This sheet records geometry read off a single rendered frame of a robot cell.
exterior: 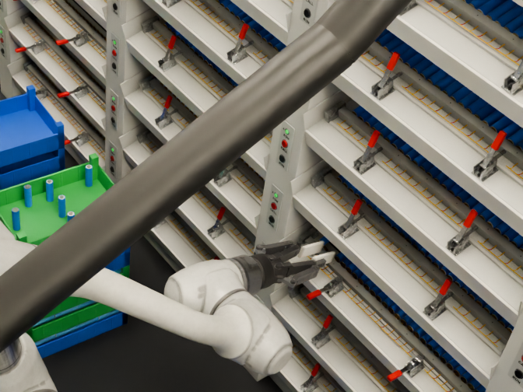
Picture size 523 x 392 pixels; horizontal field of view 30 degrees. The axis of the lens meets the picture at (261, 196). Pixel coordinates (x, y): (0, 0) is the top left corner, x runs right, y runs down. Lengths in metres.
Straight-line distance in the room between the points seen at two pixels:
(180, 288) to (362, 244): 0.42
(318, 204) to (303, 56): 1.76
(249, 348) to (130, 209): 1.46
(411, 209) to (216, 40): 0.66
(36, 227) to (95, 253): 2.09
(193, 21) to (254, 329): 0.83
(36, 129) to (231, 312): 1.11
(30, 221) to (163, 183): 2.11
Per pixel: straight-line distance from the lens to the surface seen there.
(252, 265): 2.03
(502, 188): 1.75
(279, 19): 2.05
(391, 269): 2.07
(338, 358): 2.37
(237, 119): 0.41
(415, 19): 1.76
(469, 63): 1.69
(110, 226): 0.40
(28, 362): 2.09
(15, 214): 2.45
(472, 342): 1.99
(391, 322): 2.18
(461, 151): 1.79
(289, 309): 2.45
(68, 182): 2.60
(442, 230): 1.91
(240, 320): 1.84
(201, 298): 1.93
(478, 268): 1.86
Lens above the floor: 2.15
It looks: 42 degrees down
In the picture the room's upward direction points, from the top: 9 degrees clockwise
